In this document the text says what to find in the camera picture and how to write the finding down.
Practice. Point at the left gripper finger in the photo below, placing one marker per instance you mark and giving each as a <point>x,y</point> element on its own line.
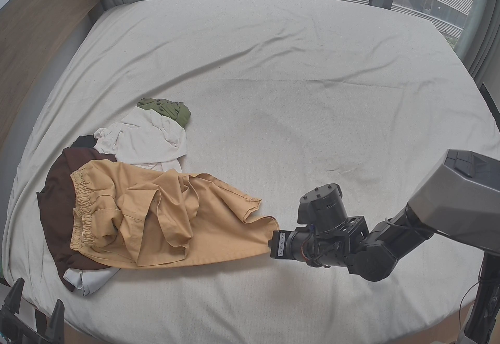
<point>15,297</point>
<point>55,327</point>

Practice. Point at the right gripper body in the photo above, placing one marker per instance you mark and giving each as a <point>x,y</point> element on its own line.
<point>291,247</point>

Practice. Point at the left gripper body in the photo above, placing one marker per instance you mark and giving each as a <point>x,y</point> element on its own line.
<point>19,328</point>

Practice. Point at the tan shorts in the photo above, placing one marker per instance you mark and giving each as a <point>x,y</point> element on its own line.
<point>164,217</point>

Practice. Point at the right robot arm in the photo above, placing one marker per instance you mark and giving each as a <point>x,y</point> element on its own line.
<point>449,194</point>

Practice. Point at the bed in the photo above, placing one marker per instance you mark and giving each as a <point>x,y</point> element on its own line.
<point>273,81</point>

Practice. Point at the pale white garment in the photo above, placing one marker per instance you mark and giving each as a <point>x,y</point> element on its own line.
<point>93,280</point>

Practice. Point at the brown garment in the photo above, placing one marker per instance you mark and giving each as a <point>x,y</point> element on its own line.
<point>58,198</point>

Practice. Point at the black garment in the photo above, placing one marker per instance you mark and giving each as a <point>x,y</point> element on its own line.
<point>84,141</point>

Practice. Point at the green garment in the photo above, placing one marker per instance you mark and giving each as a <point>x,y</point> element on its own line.
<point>172,110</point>

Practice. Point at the cream garment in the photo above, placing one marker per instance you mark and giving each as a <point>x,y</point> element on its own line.
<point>136,139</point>

